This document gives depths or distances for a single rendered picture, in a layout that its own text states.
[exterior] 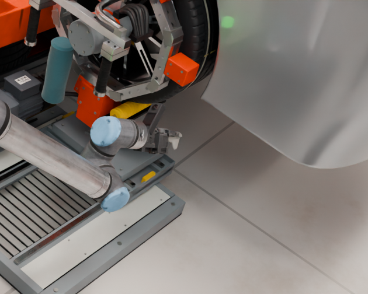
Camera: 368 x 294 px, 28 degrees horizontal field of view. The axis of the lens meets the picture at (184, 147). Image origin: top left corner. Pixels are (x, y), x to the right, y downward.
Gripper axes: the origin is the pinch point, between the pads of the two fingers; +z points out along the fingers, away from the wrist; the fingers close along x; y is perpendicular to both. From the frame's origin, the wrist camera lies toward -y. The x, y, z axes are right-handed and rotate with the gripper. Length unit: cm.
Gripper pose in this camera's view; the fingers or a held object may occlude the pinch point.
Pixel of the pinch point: (179, 133)
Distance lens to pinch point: 246.5
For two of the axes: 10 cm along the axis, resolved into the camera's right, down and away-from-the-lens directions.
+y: -1.0, 9.9, -0.1
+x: 7.8, 0.8, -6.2
